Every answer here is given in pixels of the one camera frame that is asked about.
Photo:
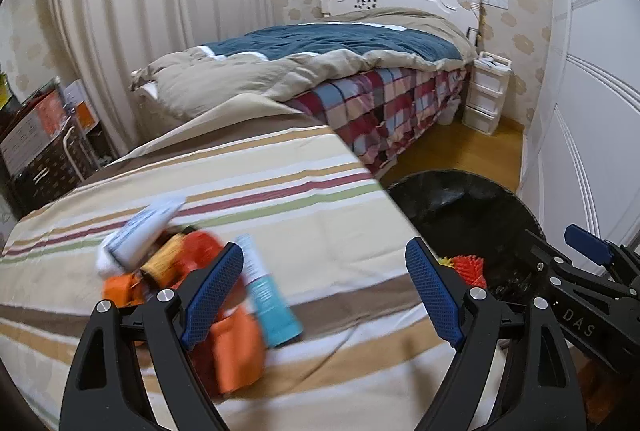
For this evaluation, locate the white wall outlet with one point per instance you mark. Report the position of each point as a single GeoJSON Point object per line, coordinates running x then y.
{"type": "Point", "coordinates": [495, 2]}

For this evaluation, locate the white and orange box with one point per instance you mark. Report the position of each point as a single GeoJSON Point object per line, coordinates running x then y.
{"type": "Point", "coordinates": [82, 106]}

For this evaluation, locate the plaid bed sheet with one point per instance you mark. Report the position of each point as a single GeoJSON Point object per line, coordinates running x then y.
{"type": "Point", "coordinates": [390, 106]}

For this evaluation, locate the white metal rack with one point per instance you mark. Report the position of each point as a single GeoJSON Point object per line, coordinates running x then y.
{"type": "Point", "coordinates": [75, 146]}

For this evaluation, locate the white plastic drawer unit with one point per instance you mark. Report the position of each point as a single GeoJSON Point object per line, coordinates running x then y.
{"type": "Point", "coordinates": [487, 91]}

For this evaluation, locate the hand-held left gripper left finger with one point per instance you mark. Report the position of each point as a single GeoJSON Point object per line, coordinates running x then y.
{"type": "Point", "coordinates": [215, 291]}

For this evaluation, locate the orange mesh net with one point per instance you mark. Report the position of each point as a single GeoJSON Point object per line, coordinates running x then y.
{"type": "Point", "coordinates": [202, 248]}

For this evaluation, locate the yellow thread spool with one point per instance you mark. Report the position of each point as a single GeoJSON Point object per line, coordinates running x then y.
{"type": "Point", "coordinates": [162, 261]}

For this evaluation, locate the cream curtain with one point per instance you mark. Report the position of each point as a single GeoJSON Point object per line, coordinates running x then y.
{"type": "Point", "coordinates": [165, 11]}

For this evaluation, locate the brown woven basket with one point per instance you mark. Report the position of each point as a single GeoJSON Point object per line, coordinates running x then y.
{"type": "Point", "coordinates": [45, 171]}

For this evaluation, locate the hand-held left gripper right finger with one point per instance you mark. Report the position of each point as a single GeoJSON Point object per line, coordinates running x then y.
{"type": "Point", "coordinates": [432, 296]}

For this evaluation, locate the white wardrobe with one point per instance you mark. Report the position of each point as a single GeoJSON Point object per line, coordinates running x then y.
{"type": "Point", "coordinates": [590, 86]}

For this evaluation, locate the white squeeze tube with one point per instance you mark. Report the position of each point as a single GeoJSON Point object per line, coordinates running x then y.
{"type": "Point", "coordinates": [135, 231]}

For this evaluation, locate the red mesh wrapper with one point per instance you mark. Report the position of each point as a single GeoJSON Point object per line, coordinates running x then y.
{"type": "Point", "coordinates": [467, 272]}

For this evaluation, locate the blue and beige duvet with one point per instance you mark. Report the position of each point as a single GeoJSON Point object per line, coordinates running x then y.
{"type": "Point", "coordinates": [310, 46]}

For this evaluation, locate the teal and white tube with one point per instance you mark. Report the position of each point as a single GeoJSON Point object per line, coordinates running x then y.
{"type": "Point", "coordinates": [270, 306]}

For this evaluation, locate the striped tablecloth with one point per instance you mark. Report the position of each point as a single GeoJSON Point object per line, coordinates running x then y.
{"type": "Point", "coordinates": [250, 181]}

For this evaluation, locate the orange cloth bag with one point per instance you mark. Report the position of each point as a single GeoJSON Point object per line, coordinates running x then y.
{"type": "Point", "coordinates": [235, 351]}

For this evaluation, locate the black-lined trash bin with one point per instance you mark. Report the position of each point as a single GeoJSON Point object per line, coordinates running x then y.
{"type": "Point", "coordinates": [450, 201]}

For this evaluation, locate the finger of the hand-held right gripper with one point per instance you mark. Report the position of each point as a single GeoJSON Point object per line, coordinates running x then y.
{"type": "Point", "coordinates": [590, 245]}
{"type": "Point", "coordinates": [542, 256]}

